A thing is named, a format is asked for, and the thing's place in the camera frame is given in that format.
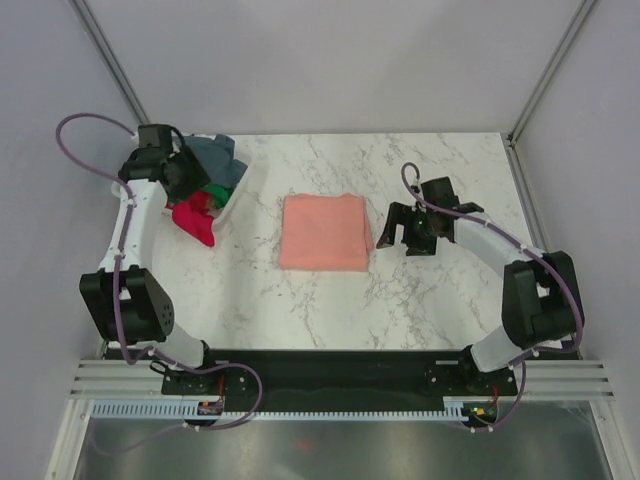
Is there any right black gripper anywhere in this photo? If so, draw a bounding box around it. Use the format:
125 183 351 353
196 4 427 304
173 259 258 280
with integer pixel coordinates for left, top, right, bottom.
376 201 437 257

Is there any salmon pink t shirt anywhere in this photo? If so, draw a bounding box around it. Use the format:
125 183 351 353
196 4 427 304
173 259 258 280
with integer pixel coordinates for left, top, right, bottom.
279 194 373 272

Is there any white plastic laundry basket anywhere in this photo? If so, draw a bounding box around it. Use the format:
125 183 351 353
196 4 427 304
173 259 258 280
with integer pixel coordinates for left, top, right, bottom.
130 160 250 221

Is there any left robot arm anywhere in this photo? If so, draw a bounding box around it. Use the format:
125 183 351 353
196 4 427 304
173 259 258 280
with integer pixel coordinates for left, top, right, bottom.
79 124 220 393

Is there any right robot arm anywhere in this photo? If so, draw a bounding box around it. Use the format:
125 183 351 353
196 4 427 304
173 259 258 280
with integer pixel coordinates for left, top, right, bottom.
376 177 584 394

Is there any grey blue t shirt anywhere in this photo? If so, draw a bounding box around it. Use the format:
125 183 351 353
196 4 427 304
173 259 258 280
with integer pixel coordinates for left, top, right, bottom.
184 134 248 189

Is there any red t shirt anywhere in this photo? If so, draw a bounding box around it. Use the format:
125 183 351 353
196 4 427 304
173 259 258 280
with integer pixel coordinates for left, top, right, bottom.
171 191 215 248

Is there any green t shirt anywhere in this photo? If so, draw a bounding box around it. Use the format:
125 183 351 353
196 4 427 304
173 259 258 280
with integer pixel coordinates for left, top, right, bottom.
203 184 233 209

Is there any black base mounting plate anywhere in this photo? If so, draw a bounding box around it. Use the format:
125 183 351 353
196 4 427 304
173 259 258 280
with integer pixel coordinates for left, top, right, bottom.
154 350 517 410

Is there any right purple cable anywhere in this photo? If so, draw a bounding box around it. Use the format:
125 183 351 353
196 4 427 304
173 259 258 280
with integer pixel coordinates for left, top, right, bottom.
401 162 586 435

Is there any purple cable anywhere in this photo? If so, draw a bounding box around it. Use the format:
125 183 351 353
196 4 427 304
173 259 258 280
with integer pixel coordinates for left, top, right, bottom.
54 113 266 454
401 162 586 435

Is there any right aluminium frame post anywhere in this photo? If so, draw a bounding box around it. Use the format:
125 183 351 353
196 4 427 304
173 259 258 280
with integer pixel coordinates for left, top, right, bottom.
505 0 599 146

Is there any aluminium frame post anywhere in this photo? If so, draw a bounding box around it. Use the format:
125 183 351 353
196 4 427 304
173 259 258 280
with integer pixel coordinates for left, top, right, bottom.
505 0 599 146
68 0 150 125

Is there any left aluminium frame post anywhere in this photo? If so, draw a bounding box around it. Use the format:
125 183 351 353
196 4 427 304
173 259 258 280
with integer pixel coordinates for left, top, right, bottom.
68 0 150 125

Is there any white slotted cable duct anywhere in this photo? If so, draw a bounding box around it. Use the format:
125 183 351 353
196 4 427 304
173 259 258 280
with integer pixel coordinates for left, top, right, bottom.
90 397 468 422

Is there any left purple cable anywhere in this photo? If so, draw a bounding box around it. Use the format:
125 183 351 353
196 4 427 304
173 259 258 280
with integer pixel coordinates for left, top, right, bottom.
54 113 266 454

